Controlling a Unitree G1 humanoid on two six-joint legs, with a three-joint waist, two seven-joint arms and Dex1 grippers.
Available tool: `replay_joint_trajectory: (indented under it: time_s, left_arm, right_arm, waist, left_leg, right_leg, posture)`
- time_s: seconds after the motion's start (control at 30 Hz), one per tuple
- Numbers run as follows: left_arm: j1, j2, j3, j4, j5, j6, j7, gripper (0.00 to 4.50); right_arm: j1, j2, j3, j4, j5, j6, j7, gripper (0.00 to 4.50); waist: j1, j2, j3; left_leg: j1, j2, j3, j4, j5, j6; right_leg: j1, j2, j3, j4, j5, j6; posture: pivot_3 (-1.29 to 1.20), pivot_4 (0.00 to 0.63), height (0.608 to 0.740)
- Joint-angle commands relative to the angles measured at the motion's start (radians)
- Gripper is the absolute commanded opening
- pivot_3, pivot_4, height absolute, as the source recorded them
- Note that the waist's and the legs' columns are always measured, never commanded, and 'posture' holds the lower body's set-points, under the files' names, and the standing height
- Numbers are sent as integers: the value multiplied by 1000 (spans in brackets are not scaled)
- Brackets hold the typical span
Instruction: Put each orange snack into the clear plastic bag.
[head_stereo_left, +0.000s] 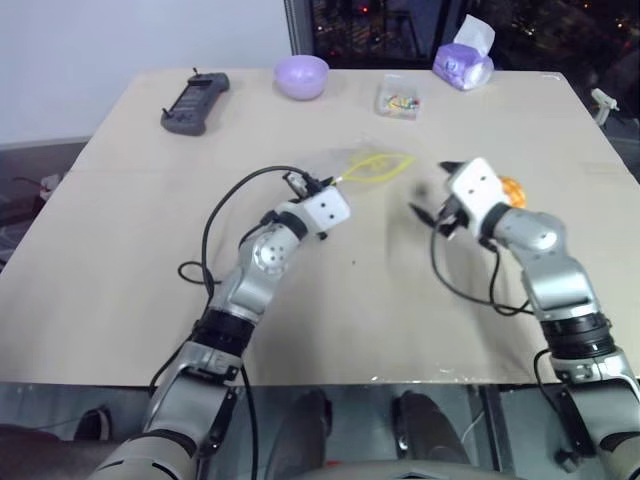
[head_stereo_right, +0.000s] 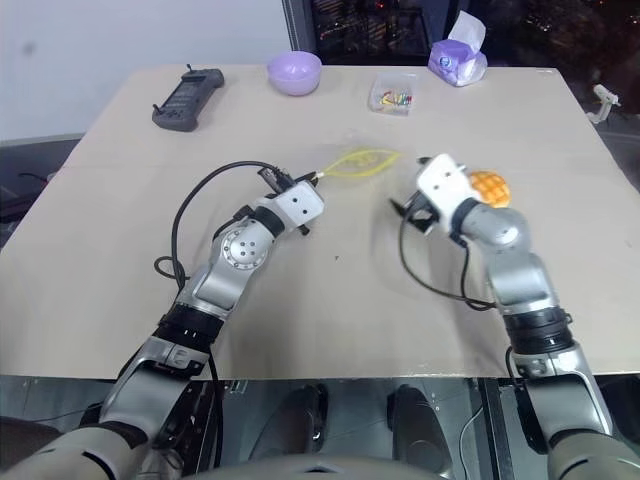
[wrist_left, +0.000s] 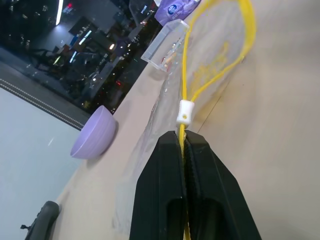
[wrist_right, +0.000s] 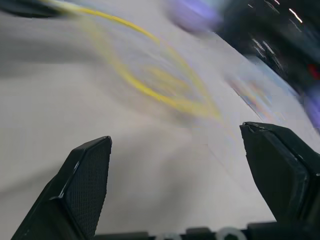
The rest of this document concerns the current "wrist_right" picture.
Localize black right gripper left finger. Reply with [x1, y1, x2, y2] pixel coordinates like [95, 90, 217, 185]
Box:
[10, 135, 113, 240]

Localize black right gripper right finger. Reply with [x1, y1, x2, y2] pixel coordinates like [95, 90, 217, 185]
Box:
[239, 121, 320, 223]

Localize purple snack packet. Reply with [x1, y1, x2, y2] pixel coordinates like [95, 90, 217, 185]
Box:
[163, 0, 223, 33]

